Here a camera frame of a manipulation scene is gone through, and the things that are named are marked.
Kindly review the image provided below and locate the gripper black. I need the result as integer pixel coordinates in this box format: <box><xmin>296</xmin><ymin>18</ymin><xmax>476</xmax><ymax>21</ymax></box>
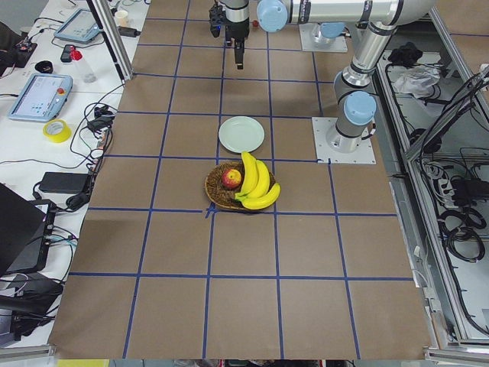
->
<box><xmin>223</xmin><ymin>0</ymin><xmax>249</xmax><ymax>70</ymax></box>

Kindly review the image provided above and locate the pale green plate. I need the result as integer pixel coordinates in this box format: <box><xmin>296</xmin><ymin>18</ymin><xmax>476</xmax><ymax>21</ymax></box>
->
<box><xmin>219</xmin><ymin>116</ymin><xmax>265</xmax><ymax>153</ymax></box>

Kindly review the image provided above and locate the paper cup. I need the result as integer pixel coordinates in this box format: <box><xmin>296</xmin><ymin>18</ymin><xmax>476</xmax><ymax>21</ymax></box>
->
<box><xmin>115</xmin><ymin>10</ymin><xmax>129</xmax><ymax>27</ymax></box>

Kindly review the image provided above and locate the red apple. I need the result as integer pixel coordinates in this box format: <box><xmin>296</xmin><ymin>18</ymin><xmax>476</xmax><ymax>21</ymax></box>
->
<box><xmin>221</xmin><ymin>168</ymin><xmax>242</xmax><ymax>190</ymax></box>

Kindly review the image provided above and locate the yellow banana bunch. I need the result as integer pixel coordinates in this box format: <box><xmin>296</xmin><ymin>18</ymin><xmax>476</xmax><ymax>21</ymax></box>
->
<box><xmin>235</xmin><ymin>151</ymin><xmax>281</xmax><ymax>210</ymax></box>

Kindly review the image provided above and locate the clear bottle red cap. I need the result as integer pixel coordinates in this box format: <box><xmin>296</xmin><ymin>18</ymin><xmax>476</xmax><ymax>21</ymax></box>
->
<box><xmin>70</xmin><ymin>47</ymin><xmax>97</xmax><ymax>83</ymax></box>

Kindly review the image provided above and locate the wicker basket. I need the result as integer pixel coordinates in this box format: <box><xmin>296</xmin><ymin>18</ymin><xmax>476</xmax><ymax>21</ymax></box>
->
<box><xmin>205</xmin><ymin>161</ymin><xmax>277</xmax><ymax>210</ymax></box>

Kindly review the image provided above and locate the far blue teach pendant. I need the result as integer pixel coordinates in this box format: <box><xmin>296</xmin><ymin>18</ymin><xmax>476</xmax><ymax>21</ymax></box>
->
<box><xmin>54</xmin><ymin>8</ymin><xmax>100</xmax><ymax>44</ymax></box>

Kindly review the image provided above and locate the blue teach pendant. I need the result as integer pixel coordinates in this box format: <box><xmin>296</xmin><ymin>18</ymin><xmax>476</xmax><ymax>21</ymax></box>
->
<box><xmin>54</xmin><ymin>8</ymin><xmax>100</xmax><ymax>44</ymax></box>
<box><xmin>8</xmin><ymin>73</ymin><xmax>73</xmax><ymax>122</ymax></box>

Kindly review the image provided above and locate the crumpled white cloth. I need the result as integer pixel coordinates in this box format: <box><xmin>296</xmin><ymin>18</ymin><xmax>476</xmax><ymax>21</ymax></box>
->
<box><xmin>393</xmin><ymin>66</ymin><xmax>440</xmax><ymax>99</ymax></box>

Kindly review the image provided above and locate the black round cap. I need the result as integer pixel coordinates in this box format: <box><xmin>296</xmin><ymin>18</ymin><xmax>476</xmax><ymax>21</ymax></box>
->
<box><xmin>34</xmin><ymin>60</ymin><xmax>53</xmax><ymax>74</ymax></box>

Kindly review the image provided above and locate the yellow tape roll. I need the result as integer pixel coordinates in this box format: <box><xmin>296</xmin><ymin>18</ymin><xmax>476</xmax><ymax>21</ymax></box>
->
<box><xmin>43</xmin><ymin>119</ymin><xmax>72</xmax><ymax>144</ymax></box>

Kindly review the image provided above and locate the near blue teach pendant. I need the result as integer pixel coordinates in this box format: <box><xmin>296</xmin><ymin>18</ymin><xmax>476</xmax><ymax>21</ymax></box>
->
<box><xmin>8</xmin><ymin>73</ymin><xmax>73</xmax><ymax>122</ymax></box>

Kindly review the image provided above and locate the black power adapter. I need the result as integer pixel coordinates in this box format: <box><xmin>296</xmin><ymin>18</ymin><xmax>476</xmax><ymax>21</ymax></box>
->
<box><xmin>39</xmin><ymin>172</ymin><xmax>89</xmax><ymax>194</ymax></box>

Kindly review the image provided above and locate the black laptop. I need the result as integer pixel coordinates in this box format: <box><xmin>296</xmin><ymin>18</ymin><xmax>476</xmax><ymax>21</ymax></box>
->
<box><xmin>1</xmin><ymin>185</ymin><xmax>55</xmax><ymax>275</ymax></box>

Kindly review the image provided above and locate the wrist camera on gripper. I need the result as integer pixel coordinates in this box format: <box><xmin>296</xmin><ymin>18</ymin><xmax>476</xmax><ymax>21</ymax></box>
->
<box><xmin>209</xmin><ymin>2</ymin><xmax>225</xmax><ymax>38</ymax></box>

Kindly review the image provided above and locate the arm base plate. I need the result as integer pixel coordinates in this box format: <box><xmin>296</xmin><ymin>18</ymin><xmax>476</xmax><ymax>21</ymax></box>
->
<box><xmin>312</xmin><ymin>117</ymin><xmax>376</xmax><ymax>164</ymax></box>
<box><xmin>300</xmin><ymin>22</ymin><xmax>348</xmax><ymax>53</ymax></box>

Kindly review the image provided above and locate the aluminium frame post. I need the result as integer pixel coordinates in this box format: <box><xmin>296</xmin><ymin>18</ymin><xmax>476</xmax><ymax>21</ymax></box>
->
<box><xmin>86</xmin><ymin>0</ymin><xmax>133</xmax><ymax>82</ymax></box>

